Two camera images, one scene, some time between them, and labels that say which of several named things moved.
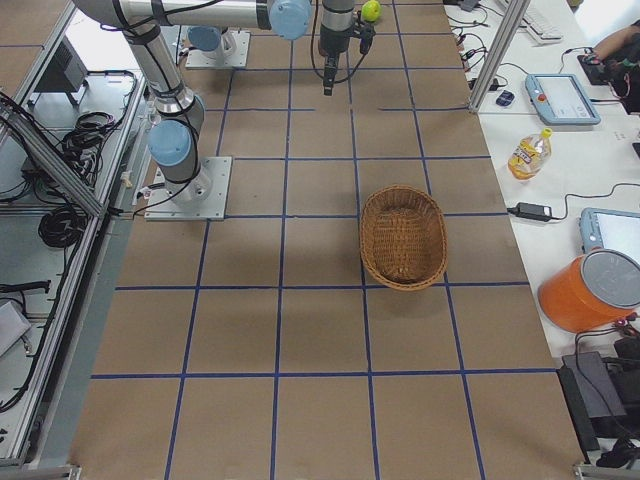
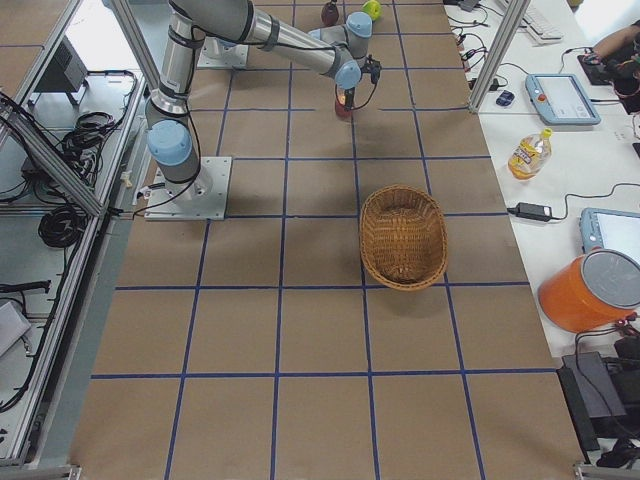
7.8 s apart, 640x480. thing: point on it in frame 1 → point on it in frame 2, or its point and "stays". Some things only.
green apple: [371, 10] stays
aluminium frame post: [514, 15] stays
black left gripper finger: [328, 82] → [349, 98]
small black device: [505, 98] stays
